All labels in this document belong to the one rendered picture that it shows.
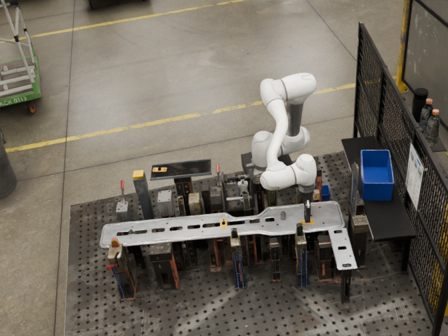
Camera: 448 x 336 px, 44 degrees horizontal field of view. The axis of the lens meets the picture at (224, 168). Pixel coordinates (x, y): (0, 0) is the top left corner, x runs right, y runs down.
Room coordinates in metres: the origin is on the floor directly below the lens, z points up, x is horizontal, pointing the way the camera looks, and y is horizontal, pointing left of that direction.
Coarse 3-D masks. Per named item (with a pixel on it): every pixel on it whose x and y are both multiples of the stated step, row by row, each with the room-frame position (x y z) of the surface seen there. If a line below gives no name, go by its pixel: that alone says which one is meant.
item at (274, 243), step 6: (270, 240) 2.12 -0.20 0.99; (276, 240) 2.11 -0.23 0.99; (270, 246) 2.09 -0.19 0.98; (276, 246) 2.07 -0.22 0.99; (276, 252) 2.07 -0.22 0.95; (276, 258) 2.07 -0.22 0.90; (276, 264) 2.08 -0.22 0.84; (276, 270) 2.08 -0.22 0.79; (276, 276) 2.06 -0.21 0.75; (276, 282) 2.06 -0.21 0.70; (282, 282) 2.06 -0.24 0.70
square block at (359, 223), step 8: (352, 216) 2.15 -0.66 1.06; (360, 216) 2.14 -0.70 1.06; (352, 224) 2.12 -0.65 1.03; (360, 224) 2.08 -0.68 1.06; (368, 224) 2.08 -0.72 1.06; (352, 232) 2.13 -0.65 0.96; (360, 232) 2.08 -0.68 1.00; (352, 240) 2.12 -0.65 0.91; (360, 240) 2.08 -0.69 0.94; (352, 248) 2.12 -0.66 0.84; (360, 248) 2.08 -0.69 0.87; (360, 256) 2.08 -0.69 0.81; (360, 264) 2.08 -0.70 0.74
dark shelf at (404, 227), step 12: (348, 144) 2.82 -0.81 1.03; (360, 144) 2.81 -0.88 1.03; (372, 144) 2.79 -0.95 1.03; (348, 156) 2.70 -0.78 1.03; (360, 156) 2.69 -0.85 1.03; (360, 180) 2.47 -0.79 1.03; (360, 192) 2.36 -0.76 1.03; (396, 192) 2.32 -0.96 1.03; (372, 204) 2.25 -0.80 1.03; (384, 204) 2.24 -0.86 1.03; (396, 204) 2.23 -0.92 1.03; (372, 216) 2.16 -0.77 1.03; (384, 216) 2.15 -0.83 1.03; (396, 216) 2.14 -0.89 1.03; (408, 216) 2.13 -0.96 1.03; (372, 228) 2.07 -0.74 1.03; (384, 228) 2.06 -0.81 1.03; (396, 228) 2.05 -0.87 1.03; (408, 228) 2.04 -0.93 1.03; (384, 240) 1.99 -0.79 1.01
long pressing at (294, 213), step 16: (272, 208) 2.36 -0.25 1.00; (288, 208) 2.34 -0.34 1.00; (320, 208) 2.31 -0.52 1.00; (336, 208) 2.29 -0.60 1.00; (112, 224) 2.40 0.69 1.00; (128, 224) 2.38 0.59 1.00; (144, 224) 2.37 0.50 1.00; (160, 224) 2.35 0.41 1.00; (176, 224) 2.33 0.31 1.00; (192, 224) 2.31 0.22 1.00; (256, 224) 2.25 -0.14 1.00; (272, 224) 2.23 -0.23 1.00; (288, 224) 2.21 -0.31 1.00; (320, 224) 2.18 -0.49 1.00; (336, 224) 2.17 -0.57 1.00; (128, 240) 2.25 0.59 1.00; (144, 240) 2.24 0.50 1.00; (160, 240) 2.22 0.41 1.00; (176, 240) 2.21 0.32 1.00
